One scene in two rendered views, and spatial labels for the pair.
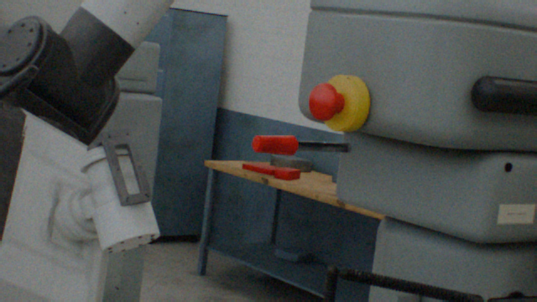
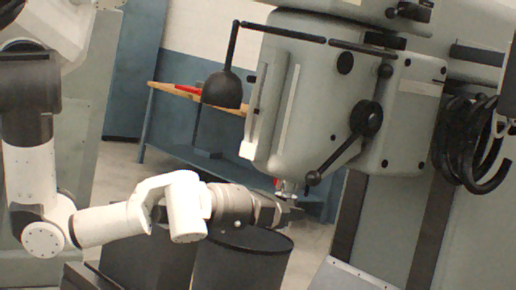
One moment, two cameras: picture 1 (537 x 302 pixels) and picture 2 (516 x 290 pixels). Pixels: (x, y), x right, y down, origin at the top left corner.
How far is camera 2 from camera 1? 0.33 m
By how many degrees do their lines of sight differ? 5
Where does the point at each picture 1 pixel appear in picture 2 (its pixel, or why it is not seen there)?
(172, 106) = (126, 43)
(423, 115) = not seen: outside the picture
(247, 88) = (181, 34)
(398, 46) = not seen: outside the picture
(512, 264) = (346, 33)
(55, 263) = (62, 13)
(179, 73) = (134, 19)
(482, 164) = not seen: outside the picture
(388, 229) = (272, 15)
